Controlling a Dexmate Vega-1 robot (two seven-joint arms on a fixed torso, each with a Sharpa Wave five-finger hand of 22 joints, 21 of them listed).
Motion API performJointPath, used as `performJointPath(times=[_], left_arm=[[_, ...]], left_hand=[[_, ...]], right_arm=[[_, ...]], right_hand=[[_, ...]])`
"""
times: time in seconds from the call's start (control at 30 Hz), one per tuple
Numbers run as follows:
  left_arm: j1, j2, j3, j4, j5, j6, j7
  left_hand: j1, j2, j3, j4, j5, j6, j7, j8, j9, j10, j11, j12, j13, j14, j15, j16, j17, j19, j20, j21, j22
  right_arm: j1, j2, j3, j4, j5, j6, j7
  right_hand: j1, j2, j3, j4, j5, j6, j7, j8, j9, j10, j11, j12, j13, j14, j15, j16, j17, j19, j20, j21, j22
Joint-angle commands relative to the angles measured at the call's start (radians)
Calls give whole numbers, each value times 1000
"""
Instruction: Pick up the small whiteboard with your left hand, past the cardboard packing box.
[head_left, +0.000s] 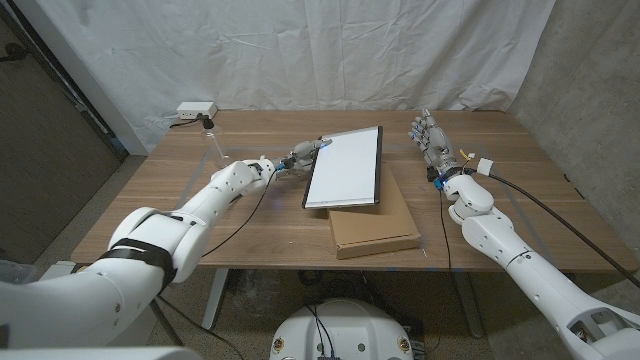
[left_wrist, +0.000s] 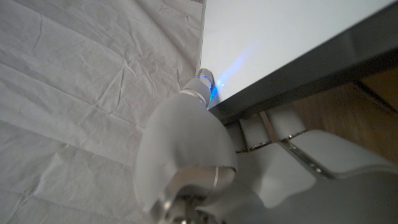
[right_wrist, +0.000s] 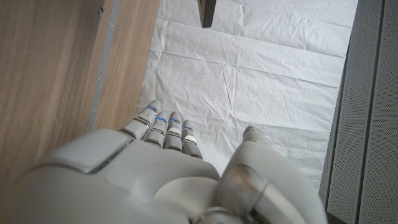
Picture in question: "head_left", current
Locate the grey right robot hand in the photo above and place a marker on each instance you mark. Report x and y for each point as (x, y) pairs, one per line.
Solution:
(435, 142)

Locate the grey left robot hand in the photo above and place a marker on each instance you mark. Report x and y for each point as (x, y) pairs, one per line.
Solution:
(300, 160)

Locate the small black-framed whiteboard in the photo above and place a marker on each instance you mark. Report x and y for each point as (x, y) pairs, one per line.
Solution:
(345, 170)

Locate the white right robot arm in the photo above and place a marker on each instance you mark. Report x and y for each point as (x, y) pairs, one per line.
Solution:
(515, 255)

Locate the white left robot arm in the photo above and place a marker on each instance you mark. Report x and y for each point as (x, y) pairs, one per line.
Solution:
(150, 250)

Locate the flat cardboard packing box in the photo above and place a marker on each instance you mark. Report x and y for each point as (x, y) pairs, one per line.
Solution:
(375, 232)

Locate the clear plastic stand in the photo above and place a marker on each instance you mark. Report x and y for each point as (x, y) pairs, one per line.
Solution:
(219, 150)

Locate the white backdrop cloth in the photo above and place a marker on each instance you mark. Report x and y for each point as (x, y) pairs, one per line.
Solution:
(300, 50)

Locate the white power strip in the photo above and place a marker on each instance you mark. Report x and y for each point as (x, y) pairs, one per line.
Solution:
(196, 109)

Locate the grey table leg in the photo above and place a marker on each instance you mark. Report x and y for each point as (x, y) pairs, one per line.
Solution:
(469, 305)
(214, 300)

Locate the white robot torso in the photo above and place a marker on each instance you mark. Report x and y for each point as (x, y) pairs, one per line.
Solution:
(340, 330)

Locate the dark perforated wall panel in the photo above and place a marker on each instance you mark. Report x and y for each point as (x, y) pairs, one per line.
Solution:
(45, 165)

